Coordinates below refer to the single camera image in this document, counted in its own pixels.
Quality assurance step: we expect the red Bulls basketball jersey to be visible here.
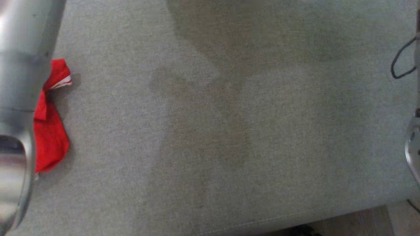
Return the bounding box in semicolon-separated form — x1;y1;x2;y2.
33;58;73;174

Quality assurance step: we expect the grey sofa seat cushion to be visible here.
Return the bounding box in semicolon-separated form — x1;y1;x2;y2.
0;0;420;236

